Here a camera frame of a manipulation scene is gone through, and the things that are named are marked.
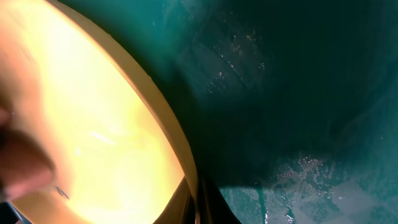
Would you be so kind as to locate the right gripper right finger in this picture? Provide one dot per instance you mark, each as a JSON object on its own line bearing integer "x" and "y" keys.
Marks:
{"x": 212, "y": 207}

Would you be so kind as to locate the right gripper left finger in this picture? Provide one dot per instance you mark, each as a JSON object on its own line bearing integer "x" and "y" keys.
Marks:
{"x": 179, "y": 208}

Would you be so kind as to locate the yellow-green plate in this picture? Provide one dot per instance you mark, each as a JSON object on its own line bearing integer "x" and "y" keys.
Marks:
{"x": 117, "y": 148}

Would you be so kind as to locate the teal plastic serving tray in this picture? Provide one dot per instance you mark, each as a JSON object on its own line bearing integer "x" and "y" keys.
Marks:
{"x": 289, "y": 106}

